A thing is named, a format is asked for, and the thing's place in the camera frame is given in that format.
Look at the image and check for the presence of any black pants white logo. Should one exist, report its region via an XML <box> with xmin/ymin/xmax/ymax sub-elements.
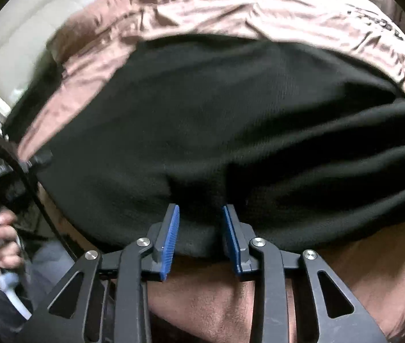
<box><xmin>2</xmin><ymin>34</ymin><xmax>405</xmax><ymax>260</ymax></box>

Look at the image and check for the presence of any person's left leg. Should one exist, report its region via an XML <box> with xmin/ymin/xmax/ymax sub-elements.
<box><xmin>24</xmin><ymin>238</ymin><xmax>82</xmax><ymax>297</ymax></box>

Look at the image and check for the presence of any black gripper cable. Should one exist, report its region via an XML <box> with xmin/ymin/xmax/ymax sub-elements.
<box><xmin>0</xmin><ymin>130</ymin><xmax>82</xmax><ymax>263</ymax></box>

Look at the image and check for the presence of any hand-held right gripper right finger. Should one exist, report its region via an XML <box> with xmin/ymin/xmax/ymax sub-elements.
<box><xmin>222</xmin><ymin>204</ymin><xmax>391</xmax><ymax>343</ymax></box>

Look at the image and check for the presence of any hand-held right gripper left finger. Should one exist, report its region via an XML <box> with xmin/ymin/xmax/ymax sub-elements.
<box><xmin>24</xmin><ymin>204</ymin><xmax>181</xmax><ymax>343</ymax></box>

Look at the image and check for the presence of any brown bedsheet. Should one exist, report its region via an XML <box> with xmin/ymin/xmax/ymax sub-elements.
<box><xmin>9</xmin><ymin>0</ymin><xmax>405</xmax><ymax>343</ymax></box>

